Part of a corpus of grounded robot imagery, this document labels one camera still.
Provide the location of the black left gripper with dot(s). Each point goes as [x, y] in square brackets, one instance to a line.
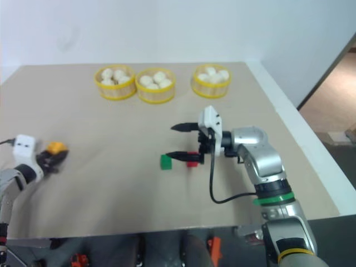
[47, 164]

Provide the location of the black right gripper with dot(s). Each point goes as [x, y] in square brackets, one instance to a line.
[206, 144]

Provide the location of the yellow cube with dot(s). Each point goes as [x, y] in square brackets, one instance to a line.
[56, 147]

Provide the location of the red cube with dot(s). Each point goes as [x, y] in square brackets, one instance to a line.
[192, 164]

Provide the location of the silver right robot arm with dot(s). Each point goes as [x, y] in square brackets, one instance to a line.
[258, 158]

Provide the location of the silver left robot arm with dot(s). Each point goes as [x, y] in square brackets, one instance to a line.
[11, 180]

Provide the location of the green cube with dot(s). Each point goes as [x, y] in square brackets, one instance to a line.
[166, 162]

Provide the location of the yellow bamboo steamer basket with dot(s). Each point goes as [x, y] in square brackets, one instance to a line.
[154, 94]
[211, 89]
[114, 90]

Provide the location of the white steamed bun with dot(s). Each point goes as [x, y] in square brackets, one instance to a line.
[203, 78]
[165, 83]
[146, 80]
[223, 74]
[210, 71]
[107, 82]
[107, 73]
[152, 86]
[160, 76]
[119, 74]
[124, 80]

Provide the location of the orange clamp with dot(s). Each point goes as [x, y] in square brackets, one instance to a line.
[214, 249]
[79, 260]

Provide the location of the dark rounded shape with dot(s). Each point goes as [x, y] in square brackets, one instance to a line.
[196, 247]

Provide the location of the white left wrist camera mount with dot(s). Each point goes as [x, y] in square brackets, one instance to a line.
[25, 147]

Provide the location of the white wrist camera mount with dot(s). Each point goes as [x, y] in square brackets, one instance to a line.
[212, 118]
[25, 147]

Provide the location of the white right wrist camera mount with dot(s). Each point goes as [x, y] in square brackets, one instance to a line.
[212, 118]

